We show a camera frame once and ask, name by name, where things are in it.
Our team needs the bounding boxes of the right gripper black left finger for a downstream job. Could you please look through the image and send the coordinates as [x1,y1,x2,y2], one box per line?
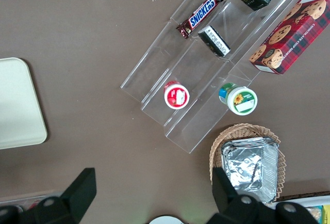
[22,167,97,224]

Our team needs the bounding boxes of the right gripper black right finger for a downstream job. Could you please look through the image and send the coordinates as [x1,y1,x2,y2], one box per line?
[211,166,278,224]

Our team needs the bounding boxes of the light tan wicker basket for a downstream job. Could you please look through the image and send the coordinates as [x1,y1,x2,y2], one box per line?
[209,123,287,203]

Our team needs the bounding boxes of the cream plastic tray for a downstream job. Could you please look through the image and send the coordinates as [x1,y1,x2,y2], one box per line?
[0,57,48,150]

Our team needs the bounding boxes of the stacked aluminium foil containers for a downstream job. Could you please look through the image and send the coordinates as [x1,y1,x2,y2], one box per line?
[221,136,280,204]

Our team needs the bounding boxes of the white plastic snack bin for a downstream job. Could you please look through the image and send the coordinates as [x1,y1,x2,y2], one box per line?
[273,197,330,224]

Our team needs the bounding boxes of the yellow snack packet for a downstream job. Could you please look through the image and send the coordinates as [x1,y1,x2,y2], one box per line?
[321,204,330,224]

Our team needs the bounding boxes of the green lidded yogurt cup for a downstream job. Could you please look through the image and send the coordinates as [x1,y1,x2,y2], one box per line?
[218,82,258,116]

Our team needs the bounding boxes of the red lidded yogurt cup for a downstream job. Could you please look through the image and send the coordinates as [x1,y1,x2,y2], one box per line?
[163,81,191,110]

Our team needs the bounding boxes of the clear acrylic stepped stand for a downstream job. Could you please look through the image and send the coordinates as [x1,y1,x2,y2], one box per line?
[120,0,330,155]

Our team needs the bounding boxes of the red tartan cookie box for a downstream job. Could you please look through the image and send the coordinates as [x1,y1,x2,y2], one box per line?
[249,0,330,75]

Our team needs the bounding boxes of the Snickers chocolate bar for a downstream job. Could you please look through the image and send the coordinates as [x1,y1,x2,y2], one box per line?
[176,0,224,40]

